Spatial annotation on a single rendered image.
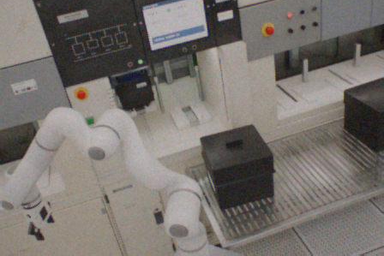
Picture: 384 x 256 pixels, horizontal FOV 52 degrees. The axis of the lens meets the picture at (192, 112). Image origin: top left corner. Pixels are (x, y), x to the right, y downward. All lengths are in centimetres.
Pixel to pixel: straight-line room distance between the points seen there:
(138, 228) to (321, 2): 160
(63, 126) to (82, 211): 104
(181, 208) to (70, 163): 88
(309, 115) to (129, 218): 121
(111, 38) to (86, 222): 105
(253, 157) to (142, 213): 84
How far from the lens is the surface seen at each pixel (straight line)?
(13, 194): 153
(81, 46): 185
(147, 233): 250
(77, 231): 240
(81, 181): 219
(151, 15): 185
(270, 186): 195
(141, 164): 134
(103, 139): 124
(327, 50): 290
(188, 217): 138
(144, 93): 255
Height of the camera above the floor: 213
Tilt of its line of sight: 30 degrees down
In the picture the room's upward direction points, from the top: 11 degrees counter-clockwise
